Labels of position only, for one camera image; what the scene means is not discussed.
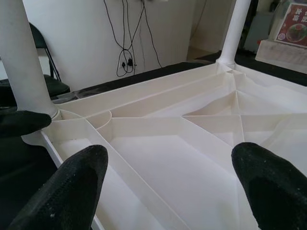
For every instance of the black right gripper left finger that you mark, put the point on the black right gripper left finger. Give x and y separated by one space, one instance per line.
62 191

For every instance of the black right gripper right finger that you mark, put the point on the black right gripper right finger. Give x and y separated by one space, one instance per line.
275 189

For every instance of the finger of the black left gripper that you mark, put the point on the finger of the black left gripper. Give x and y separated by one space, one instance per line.
21 123

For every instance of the white plastic table leg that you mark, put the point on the white plastic table leg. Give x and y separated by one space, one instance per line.
233 31
26 60

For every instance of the white plastic children table top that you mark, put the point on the white plastic children table top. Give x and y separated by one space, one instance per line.
180 163

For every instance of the black stool with metal legs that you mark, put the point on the black stool with metal legs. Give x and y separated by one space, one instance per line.
55 86

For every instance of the black power plug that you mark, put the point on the black power plug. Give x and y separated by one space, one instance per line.
130 61
123 64

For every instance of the beige floor mat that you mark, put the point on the beige floor mat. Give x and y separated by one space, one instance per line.
280 55

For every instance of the black tablecloth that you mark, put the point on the black tablecloth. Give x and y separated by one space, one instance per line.
168 69

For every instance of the red printed cardboard box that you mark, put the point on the red printed cardboard box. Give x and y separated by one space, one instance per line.
292 26

